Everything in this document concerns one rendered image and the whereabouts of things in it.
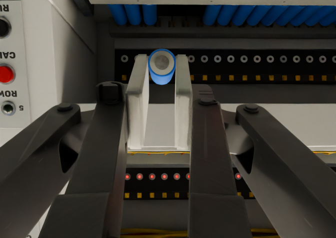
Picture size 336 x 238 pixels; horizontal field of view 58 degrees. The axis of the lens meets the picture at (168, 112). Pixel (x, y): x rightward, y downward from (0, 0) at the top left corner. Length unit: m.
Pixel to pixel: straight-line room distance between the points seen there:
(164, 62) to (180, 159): 0.22
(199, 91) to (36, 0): 0.21
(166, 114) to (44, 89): 0.12
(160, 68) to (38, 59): 0.16
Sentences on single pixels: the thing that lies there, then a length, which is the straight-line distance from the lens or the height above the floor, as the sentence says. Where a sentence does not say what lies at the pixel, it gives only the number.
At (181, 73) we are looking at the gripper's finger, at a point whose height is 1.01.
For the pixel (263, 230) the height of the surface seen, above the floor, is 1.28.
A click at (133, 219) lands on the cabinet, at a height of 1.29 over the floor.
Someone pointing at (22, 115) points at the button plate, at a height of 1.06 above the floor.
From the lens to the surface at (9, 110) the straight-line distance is 0.33.
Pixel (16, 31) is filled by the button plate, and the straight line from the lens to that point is 0.33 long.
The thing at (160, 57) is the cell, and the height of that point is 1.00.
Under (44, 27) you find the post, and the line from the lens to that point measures 0.32.
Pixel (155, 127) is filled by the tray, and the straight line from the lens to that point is 0.31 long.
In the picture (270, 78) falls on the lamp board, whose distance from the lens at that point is 0.49.
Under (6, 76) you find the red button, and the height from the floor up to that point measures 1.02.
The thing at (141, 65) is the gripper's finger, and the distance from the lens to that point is 0.17.
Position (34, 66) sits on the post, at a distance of 0.32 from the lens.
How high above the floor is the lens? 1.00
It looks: 11 degrees up
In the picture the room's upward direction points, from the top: 180 degrees counter-clockwise
